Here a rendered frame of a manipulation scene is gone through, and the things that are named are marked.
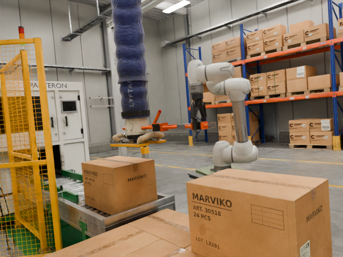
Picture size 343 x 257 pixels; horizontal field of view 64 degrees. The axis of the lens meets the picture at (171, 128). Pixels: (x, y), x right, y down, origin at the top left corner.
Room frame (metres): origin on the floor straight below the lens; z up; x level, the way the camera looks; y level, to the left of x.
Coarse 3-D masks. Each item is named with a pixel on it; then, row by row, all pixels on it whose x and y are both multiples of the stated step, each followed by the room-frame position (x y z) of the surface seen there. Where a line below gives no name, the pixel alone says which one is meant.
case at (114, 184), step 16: (96, 160) 2.59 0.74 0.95; (112, 160) 2.51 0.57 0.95; (128, 160) 2.43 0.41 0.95; (144, 160) 2.35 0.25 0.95; (96, 176) 2.33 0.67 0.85; (112, 176) 2.13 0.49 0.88; (128, 176) 2.18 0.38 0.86; (144, 176) 2.29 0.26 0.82; (96, 192) 2.35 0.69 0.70; (112, 192) 2.14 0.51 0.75; (128, 192) 2.17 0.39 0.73; (144, 192) 2.28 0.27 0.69; (96, 208) 2.37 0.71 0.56; (112, 208) 2.16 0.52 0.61; (128, 208) 2.16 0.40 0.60
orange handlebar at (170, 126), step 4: (148, 124) 2.43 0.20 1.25; (172, 124) 1.89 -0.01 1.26; (176, 124) 1.92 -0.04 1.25; (188, 124) 1.79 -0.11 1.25; (204, 124) 1.71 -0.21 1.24; (208, 124) 1.73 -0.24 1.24; (124, 128) 2.20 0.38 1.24; (144, 128) 2.05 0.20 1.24; (148, 128) 2.03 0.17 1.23; (152, 128) 2.00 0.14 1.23; (168, 128) 1.89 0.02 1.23; (172, 128) 1.88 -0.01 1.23
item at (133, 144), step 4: (136, 140) 2.03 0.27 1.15; (112, 144) 2.13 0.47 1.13; (116, 144) 2.10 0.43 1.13; (120, 144) 2.07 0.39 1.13; (124, 144) 2.04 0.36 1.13; (128, 144) 2.01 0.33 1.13; (132, 144) 1.98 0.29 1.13; (136, 144) 1.95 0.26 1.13; (140, 144) 1.94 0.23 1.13; (144, 144) 1.97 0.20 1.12; (148, 144) 2.00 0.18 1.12
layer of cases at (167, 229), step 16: (128, 224) 1.98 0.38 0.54; (144, 224) 1.95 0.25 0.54; (160, 224) 1.92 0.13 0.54; (176, 224) 1.90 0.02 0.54; (96, 240) 1.75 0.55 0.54; (112, 240) 1.73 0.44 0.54; (128, 240) 1.71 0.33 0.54; (144, 240) 1.69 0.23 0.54; (160, 240) 1.67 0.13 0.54; (176, 240) 1.66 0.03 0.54; (48, 256) 1.58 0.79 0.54; (64, 256) 1.56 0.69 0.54; (80, 256) 1.55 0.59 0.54; (96, 256) 1.53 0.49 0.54; (112, 256) 1.52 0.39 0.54; (128, 256) 1.50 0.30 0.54; (144, 256) 1.49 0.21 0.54; (160, 256) 1.48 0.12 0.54; (176, 256) 1.46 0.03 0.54; (192, 256) 1.45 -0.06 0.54
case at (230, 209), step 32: (192, 192) 1.47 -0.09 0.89; (224, 192) 1.31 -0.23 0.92; (256, 192) 1.21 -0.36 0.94; (288, 192) 1.17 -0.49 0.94; (320, 192) 1.25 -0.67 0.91; (192, 224) 1.48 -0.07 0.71; (224, 224) 1.32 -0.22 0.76; (256, 224) 1.19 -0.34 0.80; (288, 224) 1.09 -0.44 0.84; (320, 224) 1.24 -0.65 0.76; (224, 256) 1.33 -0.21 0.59; (256, 256) 1.20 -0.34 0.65; (288, 256) 1.09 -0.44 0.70; (320, 256) 1.22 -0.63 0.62
